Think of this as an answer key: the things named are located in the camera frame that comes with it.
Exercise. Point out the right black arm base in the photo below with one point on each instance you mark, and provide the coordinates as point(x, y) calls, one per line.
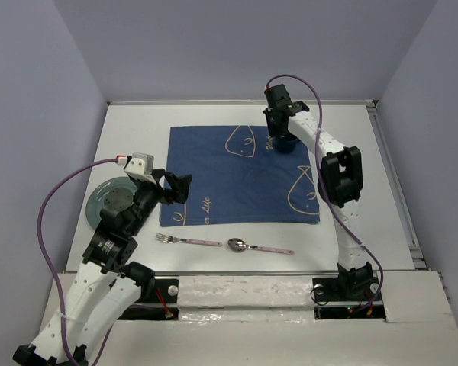
point(332, 302)

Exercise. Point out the blue cloth placemat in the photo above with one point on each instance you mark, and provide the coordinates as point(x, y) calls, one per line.
point(239, 176)

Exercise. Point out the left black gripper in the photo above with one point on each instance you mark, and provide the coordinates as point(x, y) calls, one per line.
point(180, 185)

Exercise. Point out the dark blue mug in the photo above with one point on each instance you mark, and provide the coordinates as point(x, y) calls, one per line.
point(285, 144)

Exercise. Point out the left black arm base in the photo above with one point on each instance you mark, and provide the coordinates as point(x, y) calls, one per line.
point(156, 303)

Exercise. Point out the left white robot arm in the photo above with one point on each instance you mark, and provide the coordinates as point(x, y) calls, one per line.
point(107, 281)

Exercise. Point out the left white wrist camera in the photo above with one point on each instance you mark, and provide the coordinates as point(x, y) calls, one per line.
point(138, 166)

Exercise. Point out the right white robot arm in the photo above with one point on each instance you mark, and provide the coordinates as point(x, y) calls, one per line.
point(340, 181)

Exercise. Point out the pink handled fork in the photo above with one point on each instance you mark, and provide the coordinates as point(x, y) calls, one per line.
point(172, 239)

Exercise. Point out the teal ceramic plate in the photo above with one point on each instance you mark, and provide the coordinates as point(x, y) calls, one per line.
point(96, 199)

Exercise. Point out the pink handled spoon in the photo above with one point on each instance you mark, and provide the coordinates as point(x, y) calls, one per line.
point(238, 245)

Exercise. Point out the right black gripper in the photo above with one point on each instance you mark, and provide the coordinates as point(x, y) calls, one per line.
point(274, 131)

